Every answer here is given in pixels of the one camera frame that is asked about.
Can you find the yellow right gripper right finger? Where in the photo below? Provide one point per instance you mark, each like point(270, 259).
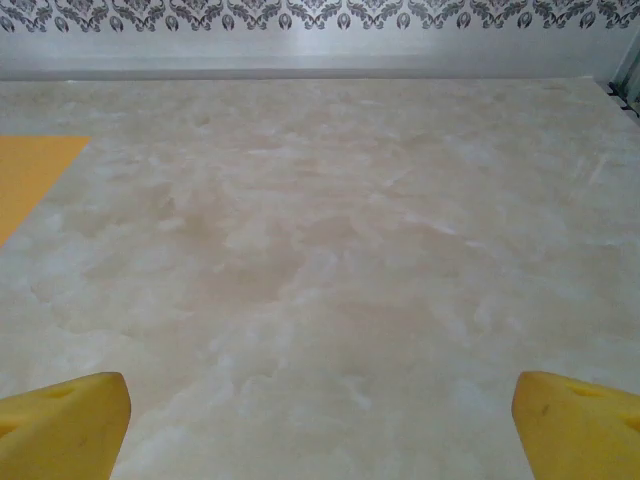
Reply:
point(580, 435)

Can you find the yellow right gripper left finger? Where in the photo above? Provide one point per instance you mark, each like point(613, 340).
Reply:
point(60, 430)

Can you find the orange square paper sheet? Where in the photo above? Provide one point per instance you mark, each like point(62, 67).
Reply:
point(30, 175)

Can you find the aluminium side rail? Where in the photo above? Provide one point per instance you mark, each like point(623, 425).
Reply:
point(627, 102)

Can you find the aluminium corner post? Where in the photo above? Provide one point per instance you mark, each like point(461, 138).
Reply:
point(627, 40)

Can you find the thin aluminium wall rail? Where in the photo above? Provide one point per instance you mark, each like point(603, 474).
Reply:
point(300, 74)

